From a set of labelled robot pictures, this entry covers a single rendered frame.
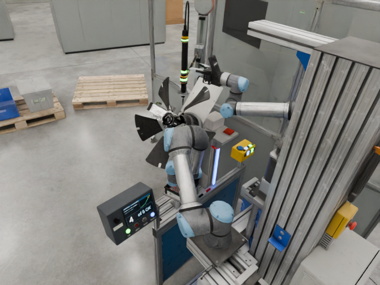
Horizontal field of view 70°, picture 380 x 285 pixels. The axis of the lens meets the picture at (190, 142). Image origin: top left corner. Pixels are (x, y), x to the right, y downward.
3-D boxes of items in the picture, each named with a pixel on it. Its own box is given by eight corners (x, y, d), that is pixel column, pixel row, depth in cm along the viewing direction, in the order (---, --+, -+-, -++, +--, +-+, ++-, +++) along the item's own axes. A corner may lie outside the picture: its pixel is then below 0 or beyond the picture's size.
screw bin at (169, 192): (180, 176, 208) (180, 169, 204) (199, 184, 202) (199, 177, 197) (163, 193, 193) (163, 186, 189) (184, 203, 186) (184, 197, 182)
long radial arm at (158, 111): (183, 120, 224) (175, 116, 214) (178, 128, 224) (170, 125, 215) (160, 107, 240) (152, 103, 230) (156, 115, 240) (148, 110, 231)
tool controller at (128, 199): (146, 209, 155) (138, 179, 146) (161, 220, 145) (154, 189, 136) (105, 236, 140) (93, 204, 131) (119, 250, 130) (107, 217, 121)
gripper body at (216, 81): (201, 82, 162) (218, 88, 156) (202, 68, 157) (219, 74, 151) (207, 78, 167) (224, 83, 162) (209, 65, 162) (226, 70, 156)
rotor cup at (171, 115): (167, 128, 211) (156, 124, 200) (176, 112, 209) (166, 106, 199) (179, 136, 203) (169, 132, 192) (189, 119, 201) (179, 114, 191)
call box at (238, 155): (242, 149, 213) (245, 138, 206) (253, 155, 207) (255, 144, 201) (229, 158, 204) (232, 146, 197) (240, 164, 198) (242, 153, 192)
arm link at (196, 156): (210, 118, 141) (197, 168, 180) (190, 120, 139) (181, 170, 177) (216, 135, 135) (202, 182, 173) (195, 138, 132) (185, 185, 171)
